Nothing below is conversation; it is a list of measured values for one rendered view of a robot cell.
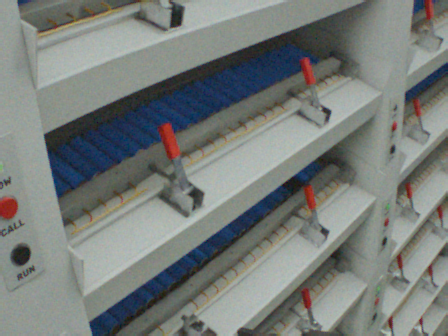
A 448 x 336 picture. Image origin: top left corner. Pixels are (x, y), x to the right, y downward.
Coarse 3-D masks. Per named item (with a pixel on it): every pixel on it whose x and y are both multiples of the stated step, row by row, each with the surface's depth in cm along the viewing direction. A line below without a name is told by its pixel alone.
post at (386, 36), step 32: (384, 0) 79; (288, 32) 94; (352, 32) 85; (384, 32) 81; (384, 96) 87; (384, 128) 90; (384, 160) 94; (384, 192) 99; (384, 256) 109; (384, 288) 116; (352, 320) 114
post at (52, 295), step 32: (0, 0) 36; (0, 32) 37; (0, 64) 38; (0, 96) 39; (32, 96) 41; (0, 128) 40; (32, 128) 42; (32, 160) 43; (32, 192) 44; (64, 256) 48; (0, 288) 44; (32, 288) 47; (64, 288) 49; (0, 320) 45; (32, 320) 47; (64, 320) 50
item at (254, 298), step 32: (320, 160) 102; (352, 160) 96; (320, 192) 95; (352, 192) 96; (288, 224) 89; (352, 224) 92; (256, 256) 83; (288, 256) 84; (320, 256) 86; (256, 288) 79; (288, 288) 81; (224, 320) 74; (256, 320) 78
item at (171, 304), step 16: (320, 176) 94; (336, 176) 98; (288, 208) 88; (304, 208) 90; (272, 224) 85; (240, 240) 81; (256, 240) 82; (224, 256) 79; (240, 256) 81; (208, 272) 77; (224, 272) 79; (192, 288) 74; (160, 304) 72; (176, 304) 72; (144, 320) 70; (160, 320) 71
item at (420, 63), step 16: (416, 0) 114; (432, 0) 115; (416, 16) 106; (432, 16) 99; (416, 32) 102; (432, 32) 100; (416, 48) 101; (432, 48) 101; (416, 64) 96; (432, 64) 101; (416, 80) 98
